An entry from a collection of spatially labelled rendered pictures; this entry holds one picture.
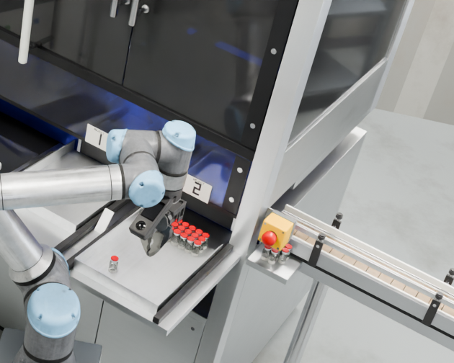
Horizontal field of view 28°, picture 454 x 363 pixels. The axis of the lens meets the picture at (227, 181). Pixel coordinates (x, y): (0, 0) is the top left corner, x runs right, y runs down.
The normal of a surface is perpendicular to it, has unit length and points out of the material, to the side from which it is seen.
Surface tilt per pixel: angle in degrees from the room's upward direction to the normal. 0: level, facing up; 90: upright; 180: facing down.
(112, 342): 90
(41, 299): 8
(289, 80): 90
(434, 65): 90
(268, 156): 90
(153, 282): 0
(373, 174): 0
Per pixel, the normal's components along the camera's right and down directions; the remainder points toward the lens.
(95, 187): 0.28, 0.19
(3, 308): -0.47, 0.40
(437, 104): -0.03, 0.55
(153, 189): 0.26, 0.59
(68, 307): 0.24, -0.73
